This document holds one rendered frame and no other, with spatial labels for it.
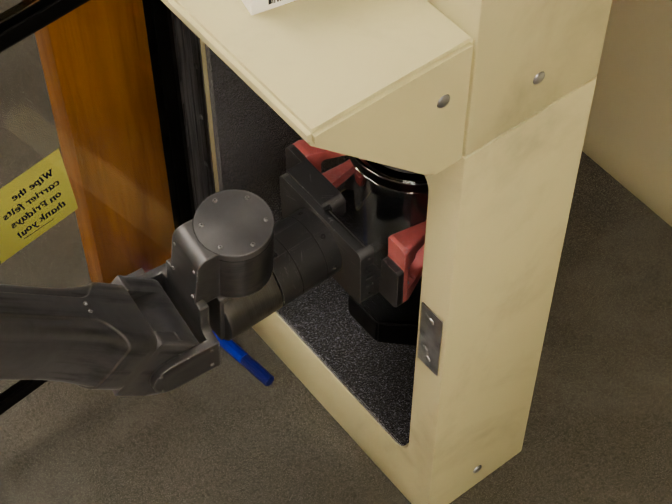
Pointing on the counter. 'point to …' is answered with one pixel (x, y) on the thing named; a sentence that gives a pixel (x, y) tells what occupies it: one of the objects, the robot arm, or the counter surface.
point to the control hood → (350, 73)
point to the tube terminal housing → (482, 247)
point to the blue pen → (246, 361)
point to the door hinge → (195, 110)
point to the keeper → (430, 338)
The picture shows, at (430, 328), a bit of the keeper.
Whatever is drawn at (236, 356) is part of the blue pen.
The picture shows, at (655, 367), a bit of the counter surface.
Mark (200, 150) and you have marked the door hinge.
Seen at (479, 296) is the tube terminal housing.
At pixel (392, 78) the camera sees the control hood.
